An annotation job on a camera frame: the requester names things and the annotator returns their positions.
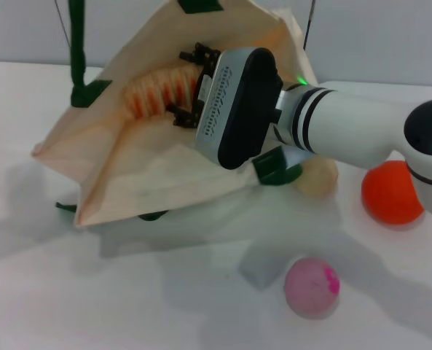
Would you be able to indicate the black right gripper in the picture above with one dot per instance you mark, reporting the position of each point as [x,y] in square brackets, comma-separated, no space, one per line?
[204,91]

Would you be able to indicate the long orange striped bread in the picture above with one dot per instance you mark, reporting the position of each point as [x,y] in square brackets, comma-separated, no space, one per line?
[153,93]

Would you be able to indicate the pink round bun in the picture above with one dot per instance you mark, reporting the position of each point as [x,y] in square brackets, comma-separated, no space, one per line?
[308,288]

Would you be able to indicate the orange round fruit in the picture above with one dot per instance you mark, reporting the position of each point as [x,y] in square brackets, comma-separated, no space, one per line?
[388,195]

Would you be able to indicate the beige round egg yolk pastry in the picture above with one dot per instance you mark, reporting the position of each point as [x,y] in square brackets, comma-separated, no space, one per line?
[319,178]

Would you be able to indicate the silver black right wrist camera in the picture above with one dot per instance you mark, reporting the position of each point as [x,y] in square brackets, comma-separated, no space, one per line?
[237,109]

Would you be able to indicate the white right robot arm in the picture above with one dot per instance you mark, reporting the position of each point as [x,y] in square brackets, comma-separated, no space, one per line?
[346,124]

